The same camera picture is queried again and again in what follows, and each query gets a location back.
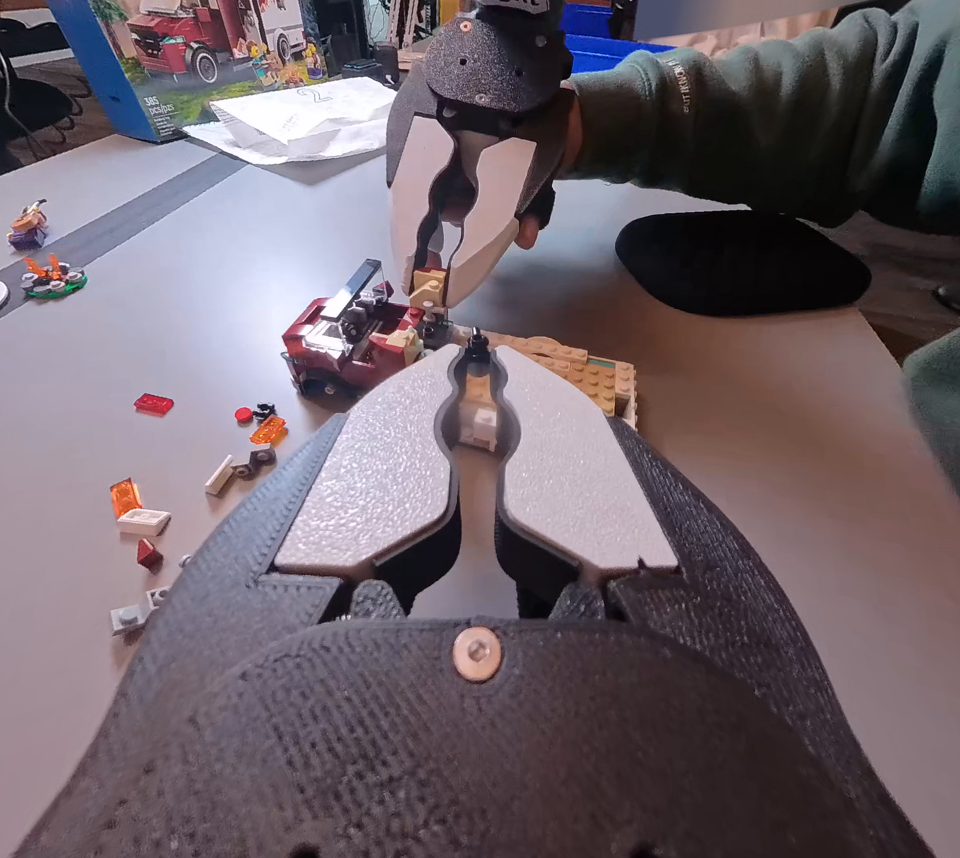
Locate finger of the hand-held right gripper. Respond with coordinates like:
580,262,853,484
390,115,456,298
441,134,539,309

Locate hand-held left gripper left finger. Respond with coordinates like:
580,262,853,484
272,344,462,618

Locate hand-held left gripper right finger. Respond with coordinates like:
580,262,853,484
493,344,680,618

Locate tan white red brick vehicle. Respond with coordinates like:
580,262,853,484
282,258,640,456

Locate grey desk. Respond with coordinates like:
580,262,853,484
0,123,960,858

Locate person's right hand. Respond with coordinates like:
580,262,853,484
513,94,586,252

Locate white paper bag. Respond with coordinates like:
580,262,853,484
182,75,400,165

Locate white tile brick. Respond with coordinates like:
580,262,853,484
117,507,173,537

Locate light grey plate brick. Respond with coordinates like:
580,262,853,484
109,585,171,636

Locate blue brick set box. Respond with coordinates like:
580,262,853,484
0,0,333,144

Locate brick campfire build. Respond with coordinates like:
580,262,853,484
20,253,90,303

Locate purple brick minifigure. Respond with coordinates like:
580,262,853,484
6,198,51,251

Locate black office chair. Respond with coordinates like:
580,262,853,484
0,16,93,163

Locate white angled bracket brick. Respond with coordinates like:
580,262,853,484
204,443,278,498

